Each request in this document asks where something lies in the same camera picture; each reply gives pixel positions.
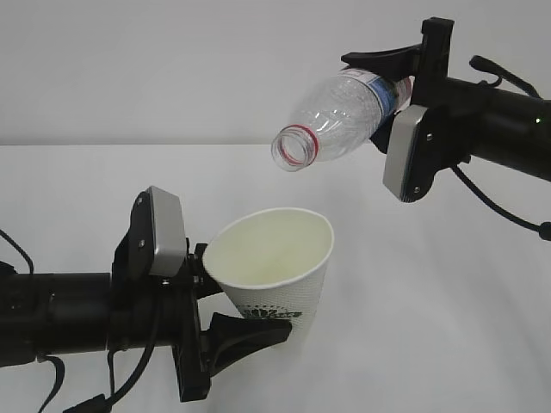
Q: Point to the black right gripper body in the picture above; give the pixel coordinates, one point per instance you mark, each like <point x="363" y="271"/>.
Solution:
<point x="428" y="88"/>

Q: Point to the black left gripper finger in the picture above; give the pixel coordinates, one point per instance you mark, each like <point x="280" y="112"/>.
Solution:
<point x="231" y="339"/>
<point x="205" y="284"/>

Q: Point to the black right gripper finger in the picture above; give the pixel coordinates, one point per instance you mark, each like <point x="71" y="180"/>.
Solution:
<point x="393" y="64"/>

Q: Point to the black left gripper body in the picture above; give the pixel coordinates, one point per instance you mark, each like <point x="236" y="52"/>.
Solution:
<point x="191" y="370"/>

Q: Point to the white paper cup green logo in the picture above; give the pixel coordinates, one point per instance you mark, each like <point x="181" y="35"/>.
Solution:
<point x="272" y="263"/>

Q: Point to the clear plastic water bottle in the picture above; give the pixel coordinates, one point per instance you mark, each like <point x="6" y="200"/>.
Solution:
<point x="336" y="116"/>

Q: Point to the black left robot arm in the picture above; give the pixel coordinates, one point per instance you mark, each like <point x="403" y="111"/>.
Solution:
<point x="45" y="314"/>

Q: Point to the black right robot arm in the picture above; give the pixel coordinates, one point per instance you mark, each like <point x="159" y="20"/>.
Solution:
<point x="505" y="122"/>

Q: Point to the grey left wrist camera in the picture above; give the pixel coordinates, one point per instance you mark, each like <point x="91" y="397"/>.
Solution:
<point x="154" y="244"/>

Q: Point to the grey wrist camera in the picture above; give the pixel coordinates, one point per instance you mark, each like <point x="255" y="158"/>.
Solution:
<point x="420" y="144"/>
<point x="154" y="244"/>

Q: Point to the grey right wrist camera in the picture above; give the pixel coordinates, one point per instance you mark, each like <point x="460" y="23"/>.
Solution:
<point x="420" y="144"/>

